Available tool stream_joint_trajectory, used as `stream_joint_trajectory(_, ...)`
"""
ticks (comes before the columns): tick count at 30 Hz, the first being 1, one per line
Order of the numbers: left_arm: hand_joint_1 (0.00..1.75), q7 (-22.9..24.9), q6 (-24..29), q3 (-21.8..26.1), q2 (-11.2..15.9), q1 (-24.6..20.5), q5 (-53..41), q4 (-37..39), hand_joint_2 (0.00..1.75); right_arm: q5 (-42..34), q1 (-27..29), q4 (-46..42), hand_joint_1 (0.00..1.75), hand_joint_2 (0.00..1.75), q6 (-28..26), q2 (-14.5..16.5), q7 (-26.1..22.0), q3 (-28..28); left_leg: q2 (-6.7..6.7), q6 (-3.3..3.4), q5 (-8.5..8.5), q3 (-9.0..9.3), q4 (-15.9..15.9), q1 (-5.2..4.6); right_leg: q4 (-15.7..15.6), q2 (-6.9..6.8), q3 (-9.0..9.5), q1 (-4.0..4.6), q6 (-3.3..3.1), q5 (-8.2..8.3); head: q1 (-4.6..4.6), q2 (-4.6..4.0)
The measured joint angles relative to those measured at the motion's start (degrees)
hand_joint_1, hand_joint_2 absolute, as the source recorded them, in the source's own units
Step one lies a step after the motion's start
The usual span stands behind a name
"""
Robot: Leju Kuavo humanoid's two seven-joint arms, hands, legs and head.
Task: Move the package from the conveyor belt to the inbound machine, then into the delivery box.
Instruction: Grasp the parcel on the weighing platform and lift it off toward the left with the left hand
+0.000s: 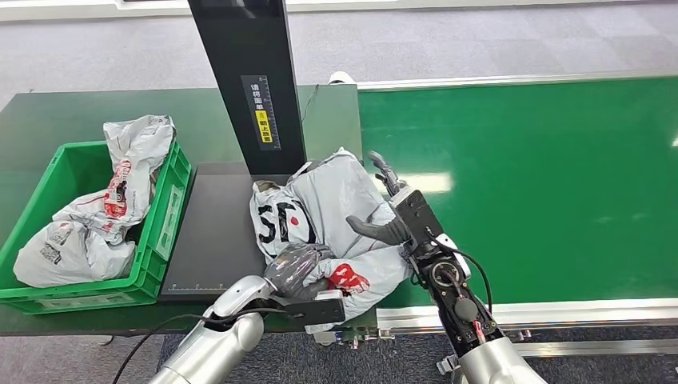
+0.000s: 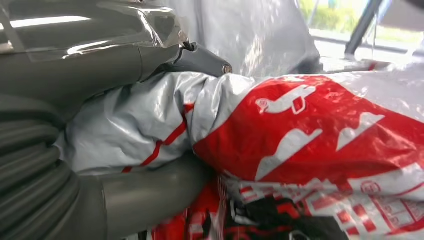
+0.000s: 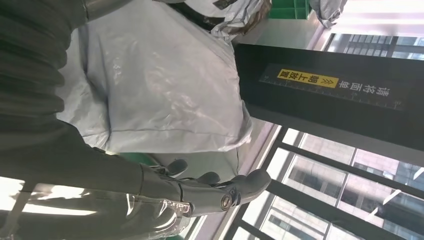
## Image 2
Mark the dark metal pole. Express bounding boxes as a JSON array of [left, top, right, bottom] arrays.
[[344, 0, 383, 56]]

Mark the white package with red print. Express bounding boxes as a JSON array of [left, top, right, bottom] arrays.
[[54, 0, 424, 240]]

